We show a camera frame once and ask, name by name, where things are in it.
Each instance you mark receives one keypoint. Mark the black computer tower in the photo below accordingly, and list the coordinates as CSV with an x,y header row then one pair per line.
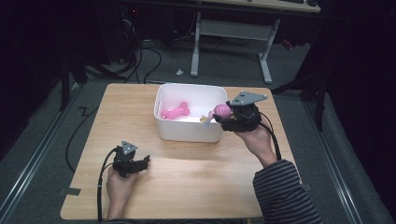
x,y
120,34

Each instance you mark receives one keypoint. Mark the black keyboard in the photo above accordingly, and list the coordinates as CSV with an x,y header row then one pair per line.
x,y
291,1

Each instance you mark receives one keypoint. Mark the metal floor rail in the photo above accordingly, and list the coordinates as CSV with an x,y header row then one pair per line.
x,y
334,168
34,155

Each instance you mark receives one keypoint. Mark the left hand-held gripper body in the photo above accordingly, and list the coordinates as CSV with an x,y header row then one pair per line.
x,y
124,161

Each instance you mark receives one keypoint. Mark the small white floor scrap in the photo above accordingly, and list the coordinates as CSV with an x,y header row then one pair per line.
x,y
179,72

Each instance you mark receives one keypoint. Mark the white-legged wooden desk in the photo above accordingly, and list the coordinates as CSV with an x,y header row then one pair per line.
x,y
233,29

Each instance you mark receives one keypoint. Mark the black metal stand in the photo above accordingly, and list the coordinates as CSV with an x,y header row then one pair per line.
x,y
65,84
314,90

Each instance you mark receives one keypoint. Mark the white plastic bin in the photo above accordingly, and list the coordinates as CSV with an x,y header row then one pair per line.
x,y
186,130

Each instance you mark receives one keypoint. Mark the pink bone toy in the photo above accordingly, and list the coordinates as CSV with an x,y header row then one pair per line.
x,y
176,112

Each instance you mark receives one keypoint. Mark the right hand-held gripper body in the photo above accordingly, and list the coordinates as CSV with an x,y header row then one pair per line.
x,y
246,116

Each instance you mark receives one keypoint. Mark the person's right hand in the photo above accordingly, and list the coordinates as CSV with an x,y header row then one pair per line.
x,y
258,143

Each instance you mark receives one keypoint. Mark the person's left hand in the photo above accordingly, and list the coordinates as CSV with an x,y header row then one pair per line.
x,y
120,188

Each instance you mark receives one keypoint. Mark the black computer mouse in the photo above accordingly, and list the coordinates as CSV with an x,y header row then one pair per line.
x,y
312,2

